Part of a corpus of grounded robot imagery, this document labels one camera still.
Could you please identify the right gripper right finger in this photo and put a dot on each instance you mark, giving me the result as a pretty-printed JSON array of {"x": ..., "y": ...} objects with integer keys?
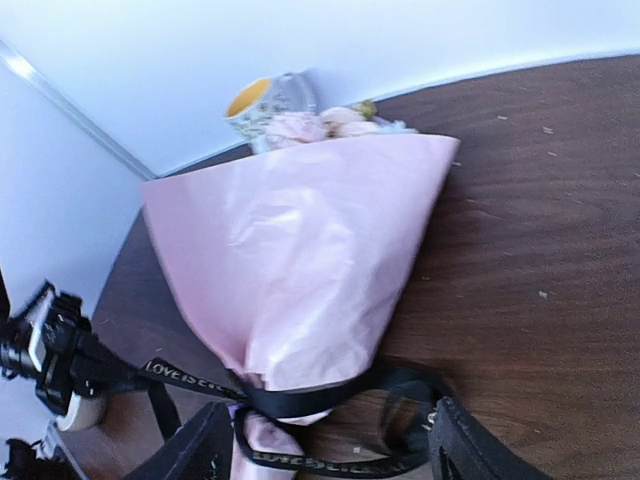
[{"x": 461, "y": 448}]

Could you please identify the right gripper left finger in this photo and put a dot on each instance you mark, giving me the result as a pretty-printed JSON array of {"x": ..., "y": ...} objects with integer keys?
[{"x": 201, "y": 449}]

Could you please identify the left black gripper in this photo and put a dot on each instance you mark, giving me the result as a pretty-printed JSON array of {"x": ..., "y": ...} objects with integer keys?
[{"x": 50, "y": 342}]

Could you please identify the black lettered ribbon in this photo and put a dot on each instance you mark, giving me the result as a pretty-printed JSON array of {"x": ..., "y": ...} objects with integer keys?
[{"x": 177, "y": 396}]

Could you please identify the purple pink wrapping paper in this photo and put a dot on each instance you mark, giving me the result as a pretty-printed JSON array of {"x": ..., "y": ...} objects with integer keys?
[{"x": 288, "y": 265}]

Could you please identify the pink fake flower stem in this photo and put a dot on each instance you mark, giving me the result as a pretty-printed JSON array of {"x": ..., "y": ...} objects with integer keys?
[{"x": 290, "y": 129}]

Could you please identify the white round bowl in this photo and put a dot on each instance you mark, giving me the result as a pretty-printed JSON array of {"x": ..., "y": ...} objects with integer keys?
[{"x": 82, "y": 414}]

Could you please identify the patterned mug orange inside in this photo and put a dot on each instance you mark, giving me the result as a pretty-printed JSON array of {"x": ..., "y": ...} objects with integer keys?
[{"x": 253, "y": 109}]

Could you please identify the left aluminium frame post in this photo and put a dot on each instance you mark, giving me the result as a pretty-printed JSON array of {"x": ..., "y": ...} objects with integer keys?
[{"x": 23, "y": 69}]

